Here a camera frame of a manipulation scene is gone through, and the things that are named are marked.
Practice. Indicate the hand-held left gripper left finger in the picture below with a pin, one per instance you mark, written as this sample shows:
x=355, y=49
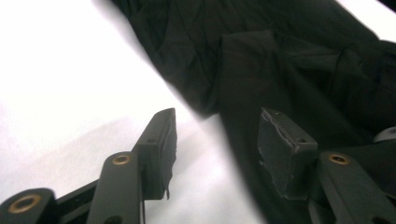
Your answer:
x=155, y=155

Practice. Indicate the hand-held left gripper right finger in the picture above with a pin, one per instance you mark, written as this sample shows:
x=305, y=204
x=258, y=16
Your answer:
x=285, y=155

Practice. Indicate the black shorts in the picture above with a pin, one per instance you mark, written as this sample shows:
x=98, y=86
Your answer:
x=264, y=62

